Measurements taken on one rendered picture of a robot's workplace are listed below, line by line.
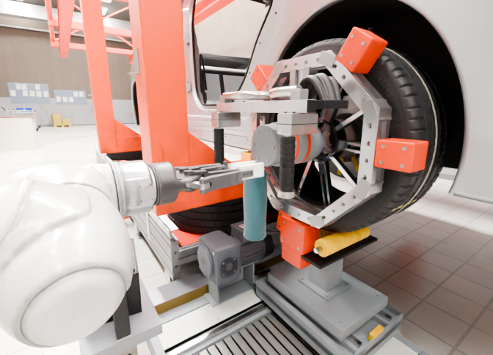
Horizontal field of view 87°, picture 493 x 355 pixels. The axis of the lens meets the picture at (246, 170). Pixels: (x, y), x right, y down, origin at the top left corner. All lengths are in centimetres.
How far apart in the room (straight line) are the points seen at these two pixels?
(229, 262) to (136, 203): 77
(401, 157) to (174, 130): 81
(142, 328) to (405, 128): 82
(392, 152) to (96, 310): 64
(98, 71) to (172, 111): 196
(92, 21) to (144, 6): 198
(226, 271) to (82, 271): 96
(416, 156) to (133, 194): 60
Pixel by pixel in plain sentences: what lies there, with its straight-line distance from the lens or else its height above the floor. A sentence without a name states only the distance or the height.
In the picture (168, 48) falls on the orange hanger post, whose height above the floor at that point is 118.
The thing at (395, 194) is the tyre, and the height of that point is 73.
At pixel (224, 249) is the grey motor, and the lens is 112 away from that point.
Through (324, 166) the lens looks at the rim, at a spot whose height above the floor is 76.
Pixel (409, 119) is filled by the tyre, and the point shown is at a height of 93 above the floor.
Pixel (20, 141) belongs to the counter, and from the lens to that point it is 835.
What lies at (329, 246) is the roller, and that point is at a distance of 93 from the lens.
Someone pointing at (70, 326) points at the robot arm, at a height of 79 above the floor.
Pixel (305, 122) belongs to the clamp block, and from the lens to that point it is 63.
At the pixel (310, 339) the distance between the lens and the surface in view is 119.
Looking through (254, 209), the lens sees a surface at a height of 61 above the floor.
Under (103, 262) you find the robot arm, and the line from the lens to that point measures 25.
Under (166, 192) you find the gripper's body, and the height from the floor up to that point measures 82.
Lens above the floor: 96
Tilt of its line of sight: 13 degrees down
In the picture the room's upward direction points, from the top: straight up
